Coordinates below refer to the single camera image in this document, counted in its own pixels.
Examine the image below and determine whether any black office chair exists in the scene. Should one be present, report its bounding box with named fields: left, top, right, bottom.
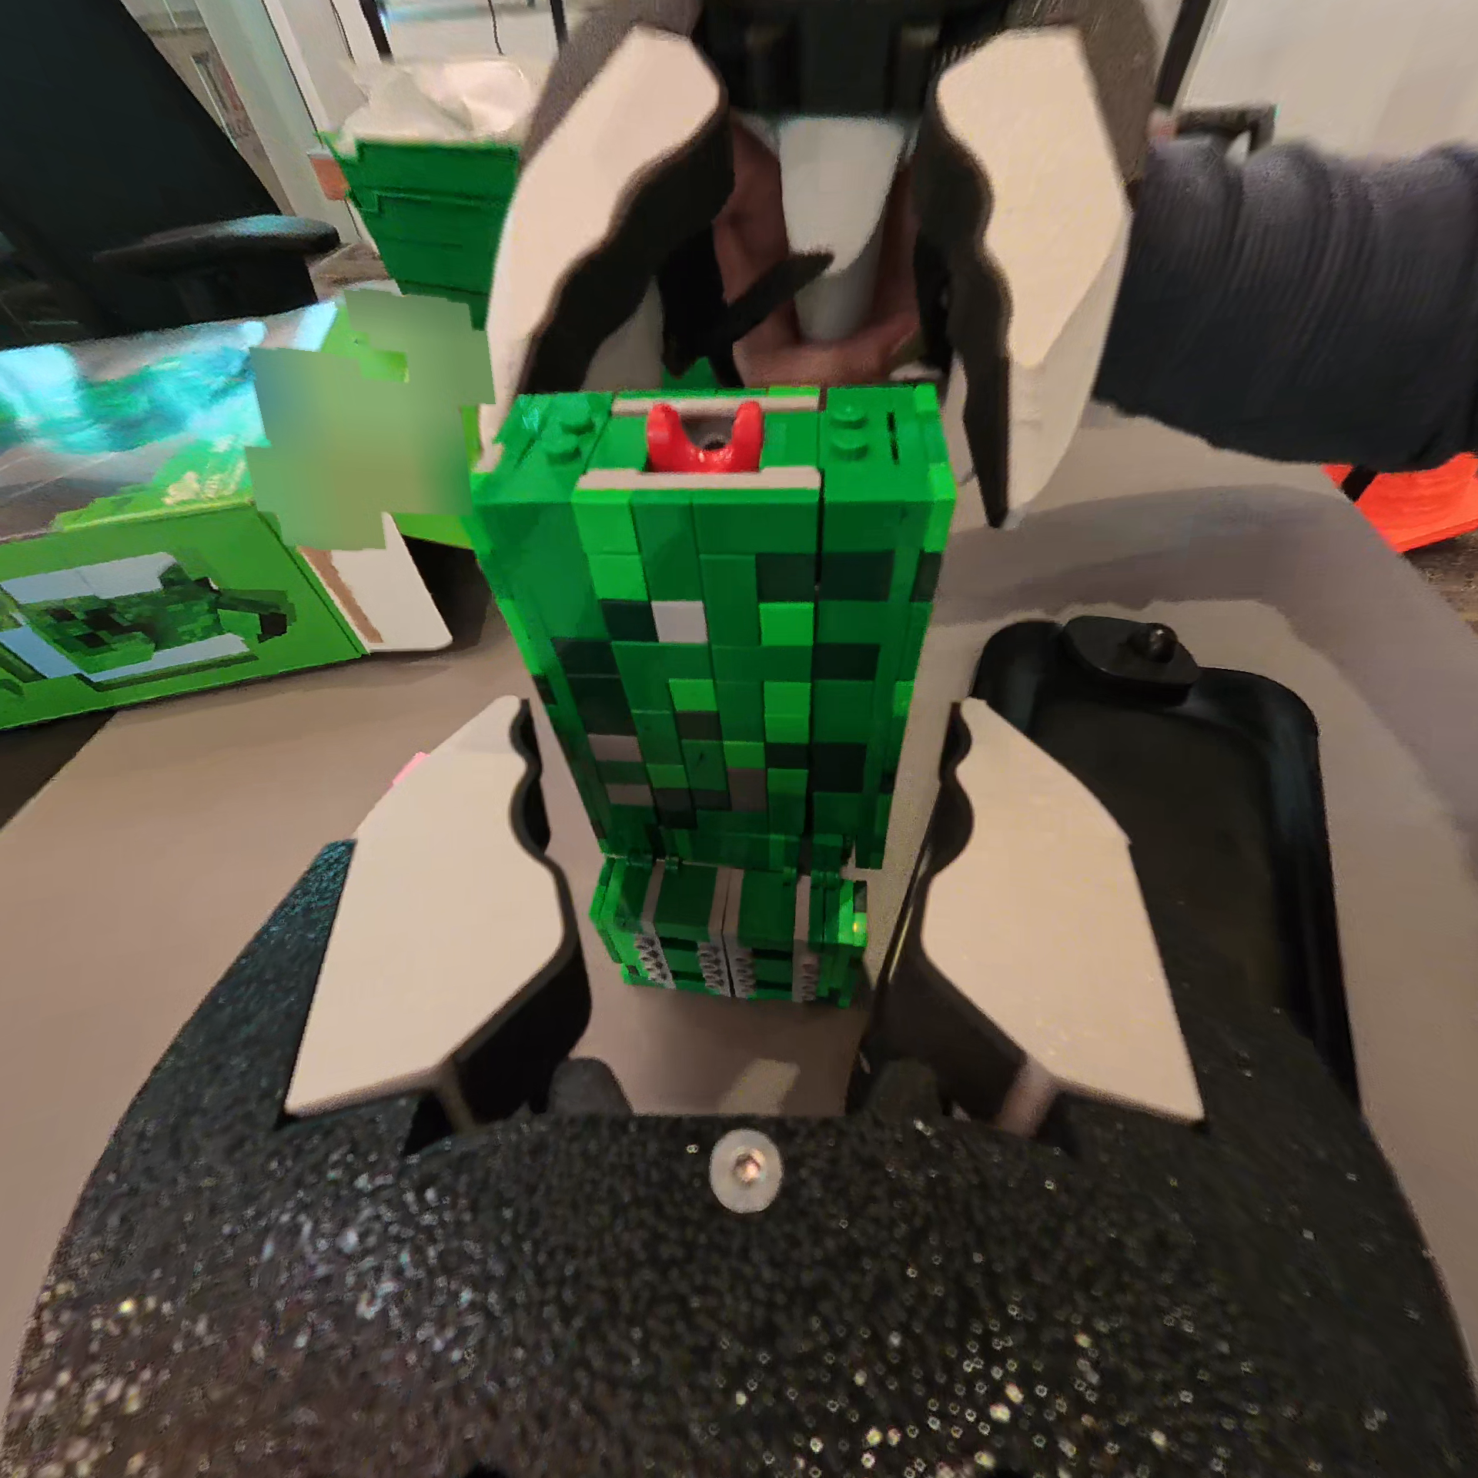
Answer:
left=0, top=0, right=345, bottom=342

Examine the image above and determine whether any green plastic storage bin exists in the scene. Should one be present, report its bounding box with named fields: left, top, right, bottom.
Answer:
left=313, top=129, right=525, bottom=336

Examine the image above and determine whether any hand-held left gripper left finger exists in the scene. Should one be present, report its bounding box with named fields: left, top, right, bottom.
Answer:
left=280, top=694, right=583, bottom=1128

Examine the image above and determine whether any black tray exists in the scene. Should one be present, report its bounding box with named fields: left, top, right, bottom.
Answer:
left=968, top=616, right=1362, bottom=1116

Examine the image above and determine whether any green lego set box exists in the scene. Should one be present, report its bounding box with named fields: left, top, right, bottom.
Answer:
left=0, top=294, right=454, bottom=734

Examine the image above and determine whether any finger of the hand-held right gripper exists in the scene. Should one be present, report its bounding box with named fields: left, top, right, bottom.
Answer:
left=482, top=23, right=739, bottom=438
left=917, top=23, right=1139, bottom=533

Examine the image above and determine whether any black mount plate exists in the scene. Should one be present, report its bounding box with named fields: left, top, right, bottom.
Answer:
left=1060, top=614, right=1202, bottom=709

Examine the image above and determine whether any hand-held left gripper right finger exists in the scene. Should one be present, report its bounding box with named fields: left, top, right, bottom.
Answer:
left=915, top=695, right=1207, bottom=1132

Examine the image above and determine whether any person's right hand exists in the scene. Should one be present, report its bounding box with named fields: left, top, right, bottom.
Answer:
left=708, top=122, right=949, bottom=393

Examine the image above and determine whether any orange object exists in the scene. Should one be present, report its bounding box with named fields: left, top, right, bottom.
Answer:
left=1322, top=452, right=1478, bottom=558

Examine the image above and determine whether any green lego creeper model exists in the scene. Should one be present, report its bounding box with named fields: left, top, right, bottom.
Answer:
left=465, top=384, right=963, bottom=1010

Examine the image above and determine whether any white plastic bag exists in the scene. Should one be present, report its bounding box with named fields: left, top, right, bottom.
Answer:
left=345, top=55, right=544, bottom=155

